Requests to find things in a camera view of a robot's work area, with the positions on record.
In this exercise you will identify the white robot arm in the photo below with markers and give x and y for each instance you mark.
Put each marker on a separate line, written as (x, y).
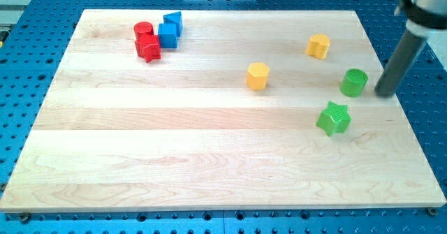
(423, 16)

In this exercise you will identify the red star block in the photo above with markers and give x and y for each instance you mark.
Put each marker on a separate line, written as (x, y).
(148, 47)

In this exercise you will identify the green star block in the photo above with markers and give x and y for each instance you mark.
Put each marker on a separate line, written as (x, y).
(335, 118)

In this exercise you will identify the light wooden board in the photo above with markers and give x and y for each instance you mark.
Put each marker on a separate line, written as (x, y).
(116, 133)

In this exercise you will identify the yellow hexagon block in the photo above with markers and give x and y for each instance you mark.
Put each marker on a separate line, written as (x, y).
(257, 75)

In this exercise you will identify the blue cube block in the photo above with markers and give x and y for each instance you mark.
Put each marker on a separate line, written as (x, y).
(167, 33)

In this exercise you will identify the blue triangle block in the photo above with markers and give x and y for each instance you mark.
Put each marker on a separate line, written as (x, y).
(176, 19)

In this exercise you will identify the red cylinder block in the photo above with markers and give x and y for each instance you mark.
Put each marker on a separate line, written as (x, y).
(143, 28)

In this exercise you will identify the yellow heart block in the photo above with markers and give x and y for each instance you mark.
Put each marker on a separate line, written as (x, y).
(318, 46)

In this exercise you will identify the green cylinder block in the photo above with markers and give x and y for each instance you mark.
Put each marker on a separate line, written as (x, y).
(354, 82)

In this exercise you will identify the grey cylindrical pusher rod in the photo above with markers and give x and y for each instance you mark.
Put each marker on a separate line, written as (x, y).
(402, 59)

